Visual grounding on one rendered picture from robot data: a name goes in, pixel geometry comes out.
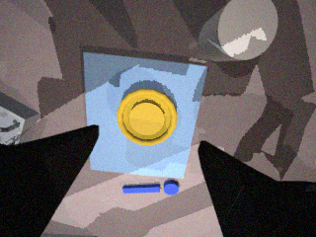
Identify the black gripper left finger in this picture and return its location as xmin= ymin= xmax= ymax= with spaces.
xmin=0 ymin=124 xmax=100 ymax=237

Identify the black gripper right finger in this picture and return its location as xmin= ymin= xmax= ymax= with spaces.
xmin=198 ymin=140 xmax=316 ymax=237

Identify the light blue square mat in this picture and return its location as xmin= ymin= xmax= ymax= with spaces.
xmin=83 ymin=52 xmax=207 ymax=178

